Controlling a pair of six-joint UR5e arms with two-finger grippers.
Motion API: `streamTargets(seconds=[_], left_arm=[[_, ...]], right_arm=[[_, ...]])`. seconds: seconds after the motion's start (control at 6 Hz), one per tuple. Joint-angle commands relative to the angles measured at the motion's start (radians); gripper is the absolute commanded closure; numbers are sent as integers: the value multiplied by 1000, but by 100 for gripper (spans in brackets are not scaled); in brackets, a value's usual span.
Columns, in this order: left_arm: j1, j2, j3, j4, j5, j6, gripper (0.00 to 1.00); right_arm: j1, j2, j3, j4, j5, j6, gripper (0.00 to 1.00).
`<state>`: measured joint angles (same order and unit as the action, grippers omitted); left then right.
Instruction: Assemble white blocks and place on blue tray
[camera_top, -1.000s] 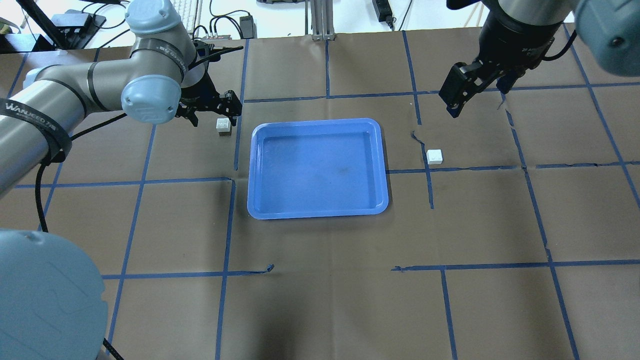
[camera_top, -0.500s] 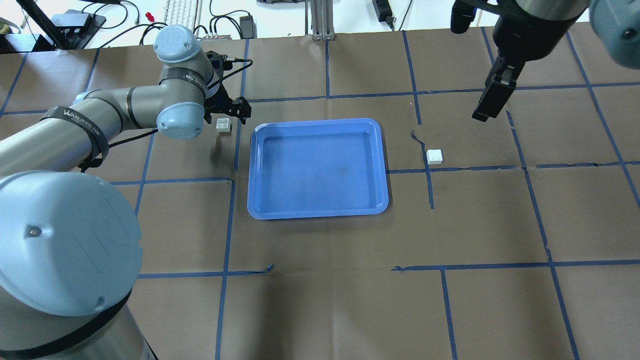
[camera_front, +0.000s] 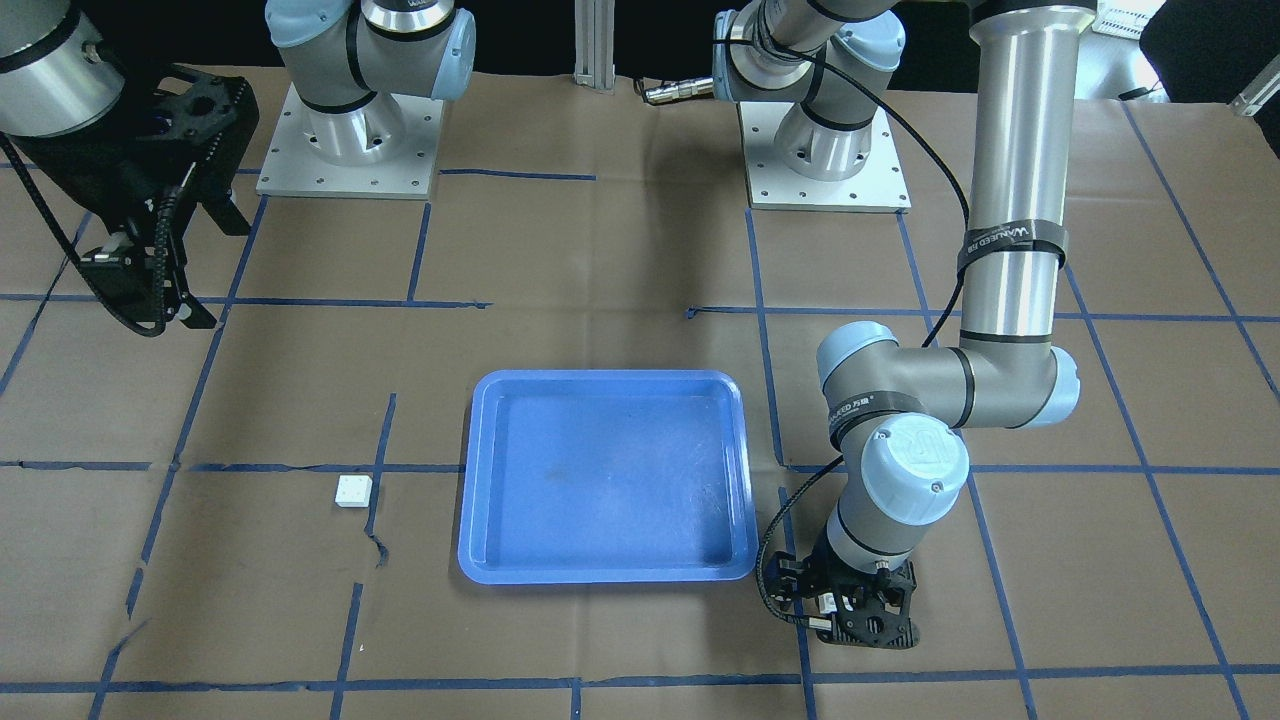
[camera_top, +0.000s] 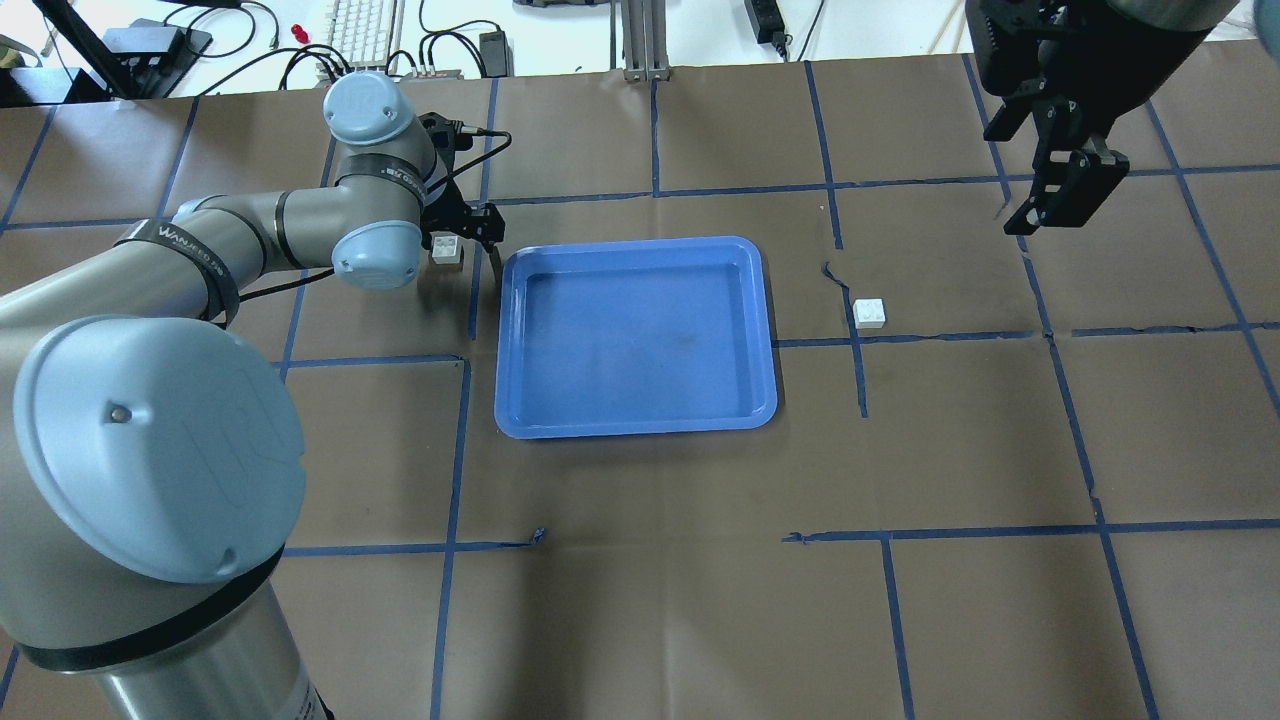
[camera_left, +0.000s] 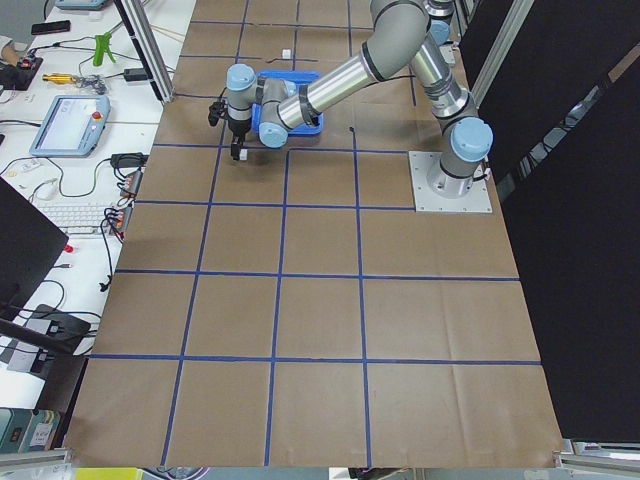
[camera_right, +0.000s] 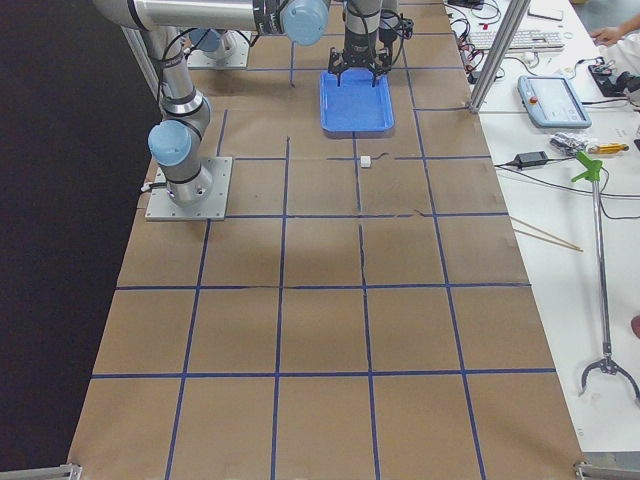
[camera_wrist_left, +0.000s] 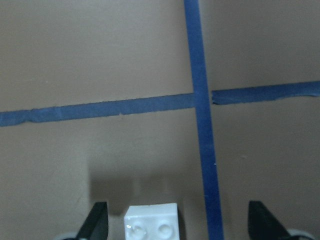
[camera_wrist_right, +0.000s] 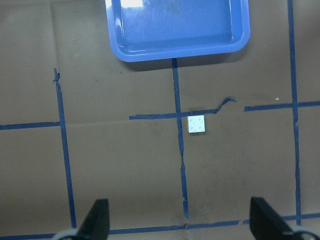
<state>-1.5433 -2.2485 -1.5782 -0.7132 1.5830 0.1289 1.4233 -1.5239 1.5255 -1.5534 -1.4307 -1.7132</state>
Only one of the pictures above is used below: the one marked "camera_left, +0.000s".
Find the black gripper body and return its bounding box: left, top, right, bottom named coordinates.
left=228, top=118, right=250, bottom=141

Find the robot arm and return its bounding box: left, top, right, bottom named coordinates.
left=209, top=0, right=494, bottom=199
left=424, top=0, right=456, bottom=66

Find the blue plastic tray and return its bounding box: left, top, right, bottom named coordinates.
left=251, top=70, right=323, bottom=148

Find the black usb hub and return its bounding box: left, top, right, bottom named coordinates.
left=118, top=169, right=143, bottom=198

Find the black power adapter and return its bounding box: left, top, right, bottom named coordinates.
left=123, top=68, right=149, bottom=82

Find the teach pendant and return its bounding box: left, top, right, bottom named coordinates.
left=29, top=95, right=111, bottom=157

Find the white keyboard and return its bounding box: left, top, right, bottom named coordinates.
left=35, top=202, right=123, bottom=236

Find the yellow tool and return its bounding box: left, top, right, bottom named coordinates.
left=42, top=73, right=78, bottom=85

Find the black phone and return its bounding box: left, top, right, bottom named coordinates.
left=31, top=20, right=71, bottom=36

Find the black monitor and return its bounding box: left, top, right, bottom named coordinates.
left=0, top=177, right=91, bottom=357

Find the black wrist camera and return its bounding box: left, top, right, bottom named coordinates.
left=208, top=100, right=227, bottom=127

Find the aluminium frame post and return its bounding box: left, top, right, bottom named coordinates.
left=114, top=0, right=175, bottom=105

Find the green handled reach grabber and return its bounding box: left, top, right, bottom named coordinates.
left=92, top=32, right=116, bottom=67

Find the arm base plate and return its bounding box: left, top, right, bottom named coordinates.
left=408, top=151, right=493, bottom=214

